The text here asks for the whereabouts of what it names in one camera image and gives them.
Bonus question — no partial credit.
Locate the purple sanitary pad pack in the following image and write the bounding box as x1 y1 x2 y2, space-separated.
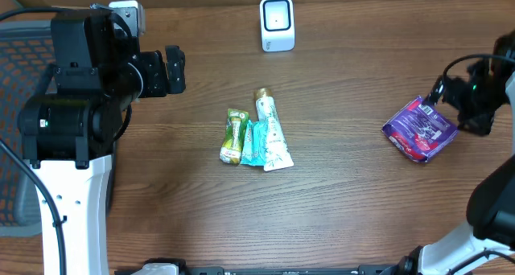
381 96 459 163

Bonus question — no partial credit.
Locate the green snack packet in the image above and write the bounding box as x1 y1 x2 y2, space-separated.
220 109 249 165

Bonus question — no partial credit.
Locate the mint green wipes pack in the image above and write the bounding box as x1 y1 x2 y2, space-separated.
241 121 267 166

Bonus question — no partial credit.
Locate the white tube gold cap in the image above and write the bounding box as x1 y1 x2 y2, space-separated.
254 88 294 171

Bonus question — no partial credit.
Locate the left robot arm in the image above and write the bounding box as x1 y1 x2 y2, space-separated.
19 1 186 274

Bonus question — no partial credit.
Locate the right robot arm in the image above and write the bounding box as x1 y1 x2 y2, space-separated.
381 33 514 274

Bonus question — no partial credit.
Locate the white barcode scanner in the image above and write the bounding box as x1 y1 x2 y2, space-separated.
259 0 295 52

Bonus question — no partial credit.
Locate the grey plastic mesh basket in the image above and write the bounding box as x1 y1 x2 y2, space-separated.
0 19 117 238

